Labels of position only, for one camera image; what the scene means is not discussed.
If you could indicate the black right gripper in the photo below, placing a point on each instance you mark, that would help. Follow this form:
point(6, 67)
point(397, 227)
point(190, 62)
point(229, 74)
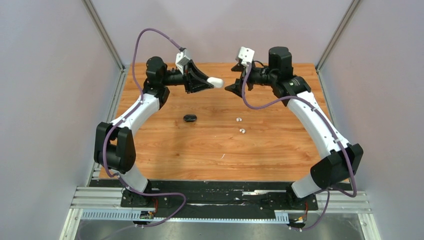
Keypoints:
point(237, 87)

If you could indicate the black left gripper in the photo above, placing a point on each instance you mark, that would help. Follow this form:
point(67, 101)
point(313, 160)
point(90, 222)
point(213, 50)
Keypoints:
point(190, 72)

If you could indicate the white earbud charging case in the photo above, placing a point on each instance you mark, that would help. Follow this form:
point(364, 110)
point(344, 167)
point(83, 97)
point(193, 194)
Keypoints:
point(216, 82)

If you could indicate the black earbud charging case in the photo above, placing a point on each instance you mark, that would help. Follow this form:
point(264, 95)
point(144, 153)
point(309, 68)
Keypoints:
point(189, 118)

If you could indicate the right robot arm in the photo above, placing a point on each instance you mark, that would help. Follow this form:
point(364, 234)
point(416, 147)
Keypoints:
point(339, 159)

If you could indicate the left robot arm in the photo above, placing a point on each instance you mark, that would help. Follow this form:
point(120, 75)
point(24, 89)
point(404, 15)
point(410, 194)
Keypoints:
point(114, 146)

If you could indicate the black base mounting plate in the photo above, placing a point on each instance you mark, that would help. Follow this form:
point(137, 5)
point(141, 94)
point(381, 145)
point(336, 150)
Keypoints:
point(179, 187)

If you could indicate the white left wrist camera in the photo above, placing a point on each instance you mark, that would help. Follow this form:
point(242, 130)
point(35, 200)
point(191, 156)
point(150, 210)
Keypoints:
point(182, 59)

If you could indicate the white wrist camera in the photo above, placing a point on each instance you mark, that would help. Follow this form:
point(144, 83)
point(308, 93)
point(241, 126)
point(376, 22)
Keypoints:
point(182, 59)
point(245, 56)

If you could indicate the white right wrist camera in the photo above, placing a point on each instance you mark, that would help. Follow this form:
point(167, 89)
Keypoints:
point(245, 56)

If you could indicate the left aluminium corner post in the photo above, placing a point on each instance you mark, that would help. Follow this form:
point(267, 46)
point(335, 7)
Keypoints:
point(92, 12)

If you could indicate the aluminium corner post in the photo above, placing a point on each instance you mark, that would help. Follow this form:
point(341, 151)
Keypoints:
point(349, 13)
point(92, 12)

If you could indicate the right aluminium corner post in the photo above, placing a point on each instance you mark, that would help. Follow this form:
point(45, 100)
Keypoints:
point(349, 13)

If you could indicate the aluminium frame rail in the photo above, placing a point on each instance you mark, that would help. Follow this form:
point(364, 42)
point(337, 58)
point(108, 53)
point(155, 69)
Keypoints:
point(113, 198)

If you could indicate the slotted cable duct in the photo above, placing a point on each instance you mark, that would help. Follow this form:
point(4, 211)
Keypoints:
point(261, 216)

